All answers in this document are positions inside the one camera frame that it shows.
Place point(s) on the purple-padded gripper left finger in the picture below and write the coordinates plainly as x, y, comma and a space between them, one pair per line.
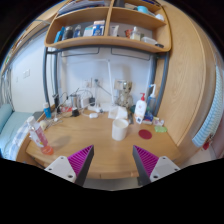
73, 168

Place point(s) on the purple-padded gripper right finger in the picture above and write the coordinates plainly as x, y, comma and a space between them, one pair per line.
150, 167

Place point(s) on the clear bottle with pink liquid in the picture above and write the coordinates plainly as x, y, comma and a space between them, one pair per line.
36, 132

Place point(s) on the orange round coaster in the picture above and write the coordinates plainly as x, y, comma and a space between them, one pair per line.
48, 150

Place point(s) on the dark red round coaster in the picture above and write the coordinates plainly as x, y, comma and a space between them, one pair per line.
145, 134

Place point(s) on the green packet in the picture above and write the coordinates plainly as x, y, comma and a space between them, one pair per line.
160, 129

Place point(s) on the white ceramic cup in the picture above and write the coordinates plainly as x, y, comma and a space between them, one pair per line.
119, 129

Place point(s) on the white computer mouse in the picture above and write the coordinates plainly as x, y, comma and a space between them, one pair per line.
93, 115

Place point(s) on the white pump bottle red top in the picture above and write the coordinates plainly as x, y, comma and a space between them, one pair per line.
140, 109

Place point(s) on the white striped towel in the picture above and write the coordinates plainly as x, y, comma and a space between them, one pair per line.
211, 123

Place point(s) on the white power strip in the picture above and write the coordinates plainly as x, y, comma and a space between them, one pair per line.
95, 109

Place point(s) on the white tissue pack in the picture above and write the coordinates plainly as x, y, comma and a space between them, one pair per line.
117, 112

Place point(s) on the blue small bottle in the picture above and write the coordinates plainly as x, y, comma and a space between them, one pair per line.
47, 110

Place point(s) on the silver metal mug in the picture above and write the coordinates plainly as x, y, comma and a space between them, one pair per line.
76, 101

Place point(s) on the blue spray bottle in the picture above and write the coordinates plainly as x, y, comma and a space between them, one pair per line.
152, 98

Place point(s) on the Groot figurine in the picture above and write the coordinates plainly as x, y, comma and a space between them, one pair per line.
125, 99

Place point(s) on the wooden wall shelf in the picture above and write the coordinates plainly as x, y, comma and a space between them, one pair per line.
117, 20

